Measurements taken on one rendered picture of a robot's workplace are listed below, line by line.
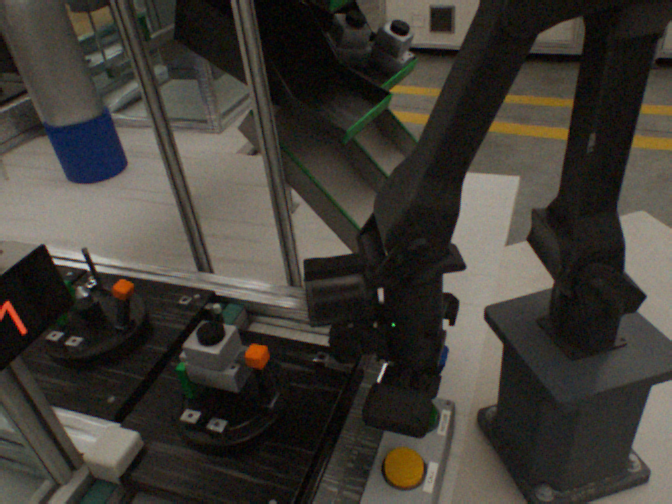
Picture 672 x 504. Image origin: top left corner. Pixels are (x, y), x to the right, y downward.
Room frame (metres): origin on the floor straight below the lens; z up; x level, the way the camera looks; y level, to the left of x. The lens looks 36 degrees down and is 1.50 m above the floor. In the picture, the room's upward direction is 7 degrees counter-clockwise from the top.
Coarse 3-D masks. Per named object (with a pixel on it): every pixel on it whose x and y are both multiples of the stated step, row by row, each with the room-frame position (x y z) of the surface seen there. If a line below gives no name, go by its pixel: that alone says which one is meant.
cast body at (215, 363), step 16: (192, 336) 0.46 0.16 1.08; (208, 336) 0.44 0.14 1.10; (224, 336) 0.45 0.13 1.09; (192, 352) 0.44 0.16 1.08; (208, 352) 0.43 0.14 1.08; (224, 352) 0.43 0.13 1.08; (192, 368) 0.44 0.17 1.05; (208, 368) 0.43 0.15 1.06; (224, 368) 0.43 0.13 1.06; (240, 368) 0.43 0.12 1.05; (208, 384) 0.43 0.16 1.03; (224, 384) 0.43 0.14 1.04; (240, 384) 0.42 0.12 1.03
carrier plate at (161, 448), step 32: (288, 352) 0.53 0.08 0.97; (160, 384) 0.50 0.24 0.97; (320, 384) 0.46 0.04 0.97; (128, 416) 0.46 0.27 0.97; (160, 416) 0.45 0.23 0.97; (288, 416) 0.42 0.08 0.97; (320, 416) 0.42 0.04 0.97; (160, 448) 0.40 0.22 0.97; (256, 448) 0.39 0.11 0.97; (288, 448) 0.38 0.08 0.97; (320, 448) 0.38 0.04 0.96; (128, 480) 0.37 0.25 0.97; (160, 480) 0.36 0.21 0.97; (192, 480) 0.36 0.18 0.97; (224, 480) 0.35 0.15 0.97; (256, 480) 0.35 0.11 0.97; (288, 480) 0.34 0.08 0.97
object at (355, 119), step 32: (192, 0) 0.78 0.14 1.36; (224, 0) 0.88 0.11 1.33; (256, 0) 0.89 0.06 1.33; (288, 0) 0.85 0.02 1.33; (192, 32) 0.79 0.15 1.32; (224, 32) 0.76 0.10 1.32; (288, 32) 0.86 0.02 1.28; (320, 32) 0.83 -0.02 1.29; (224, 64) 0.76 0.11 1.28; (288, 64) 0.81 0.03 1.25; (320, 64) 0.83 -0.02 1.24; (288, 96) 0.71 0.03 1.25; (320, 96) 0.76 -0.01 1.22; (352, 96) 0.77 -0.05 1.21; (384, 96) 0.77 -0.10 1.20; (320, 128) 0.68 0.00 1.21; (352, 128) 0.67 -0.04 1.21
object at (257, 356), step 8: (240, 352) 0.44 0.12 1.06; (248, 352) 0.43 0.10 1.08; (256, 352) 0.43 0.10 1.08; (264, 352) 0.43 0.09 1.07; (240, 360) 0.43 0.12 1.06; (248, 360) 0.42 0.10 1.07; (256, 360) 0.42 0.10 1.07; (264, 360) 0.42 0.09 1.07; (256, 368) 0.42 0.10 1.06; (264, 368) 0.43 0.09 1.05; (256, 376) 0.43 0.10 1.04; (264, 376) 0.42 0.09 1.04; (264, 384) 0.42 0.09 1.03; (272, 384) 0.43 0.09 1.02; (264, 392) 0.42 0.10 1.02; (272, 392) 0.43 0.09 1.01; (264, 400) 0.42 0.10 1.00
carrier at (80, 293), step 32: (160, 288) 0.70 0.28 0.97; (192, 288) 0.69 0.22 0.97; (64, 320) 0.62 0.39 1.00; (96, 320) 0.61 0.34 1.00; (160, 320) 0.62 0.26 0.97; (192, 320) 0.62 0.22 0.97; (32, 352) 0.59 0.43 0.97; (64, 352) 0.56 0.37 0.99; (96, 352) 0.55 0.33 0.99; (128, 352) 0.57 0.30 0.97; (160, 352) 0.56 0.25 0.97; (64, 384) 0.52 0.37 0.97; (96, 384) 0.51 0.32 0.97; (128, 384) 0.51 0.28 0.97; (96, 416) 0.47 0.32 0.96
